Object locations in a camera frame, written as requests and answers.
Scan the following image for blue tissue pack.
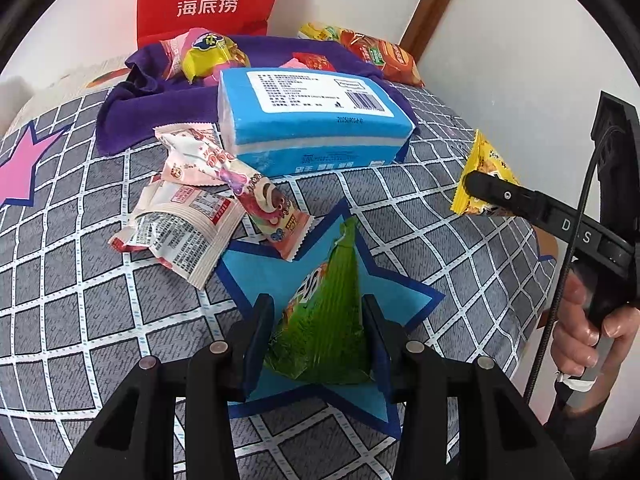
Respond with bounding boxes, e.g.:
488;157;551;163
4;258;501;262
216;67;417;177

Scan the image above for pink panda snack packet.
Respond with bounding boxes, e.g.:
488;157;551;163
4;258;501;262
159;30;201;78

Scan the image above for yellow triangular snack packet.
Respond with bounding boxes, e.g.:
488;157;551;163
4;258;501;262
450;129;522;217

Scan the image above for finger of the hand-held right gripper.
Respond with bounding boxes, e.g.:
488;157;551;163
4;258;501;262
460;170;556;233

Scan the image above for orange star sticker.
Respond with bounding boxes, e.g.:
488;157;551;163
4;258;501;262
537;232;558;263

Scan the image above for black cable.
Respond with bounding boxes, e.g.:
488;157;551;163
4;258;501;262
522;127;621;403

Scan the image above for pink bear snack packet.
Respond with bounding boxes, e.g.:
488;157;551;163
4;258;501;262
217;165;312;262

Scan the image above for orange chips bag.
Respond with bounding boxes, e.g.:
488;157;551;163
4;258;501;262
332;30;426;87

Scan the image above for yellow blue label snack packet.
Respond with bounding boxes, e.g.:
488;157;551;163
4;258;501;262
181;32;251;83

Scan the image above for white pink cartoon snack packet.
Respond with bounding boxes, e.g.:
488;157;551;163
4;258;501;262
107;210;236;291
131;175;246;241
152;124;238;188

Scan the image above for blue star sticker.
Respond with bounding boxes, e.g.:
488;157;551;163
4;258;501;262
216;197;446;441

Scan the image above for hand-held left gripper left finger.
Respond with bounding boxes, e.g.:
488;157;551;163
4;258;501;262
57;294;277;480

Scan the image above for red paper bag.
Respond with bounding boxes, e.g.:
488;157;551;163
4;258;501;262
136;0;291;51

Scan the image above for red candy packet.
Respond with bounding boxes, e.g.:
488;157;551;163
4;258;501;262
291;51;337;73

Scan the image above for yellow chips bag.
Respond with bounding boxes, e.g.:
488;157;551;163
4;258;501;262
298;21;346;43

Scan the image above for pink star sticker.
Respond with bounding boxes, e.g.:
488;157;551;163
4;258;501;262
0;121;71;208

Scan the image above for green triangular snack packet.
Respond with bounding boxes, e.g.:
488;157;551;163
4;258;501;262
263;216;386;386

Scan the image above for purple cloth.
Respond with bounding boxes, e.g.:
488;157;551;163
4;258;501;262
96;34;421;166

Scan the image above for brown wooden door frame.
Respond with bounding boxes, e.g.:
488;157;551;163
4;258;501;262
400;0;473;63

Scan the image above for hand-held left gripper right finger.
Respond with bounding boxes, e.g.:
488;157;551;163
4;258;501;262
362;294;576;480

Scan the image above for person's right hand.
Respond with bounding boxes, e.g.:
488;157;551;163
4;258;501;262
550;275;640;378

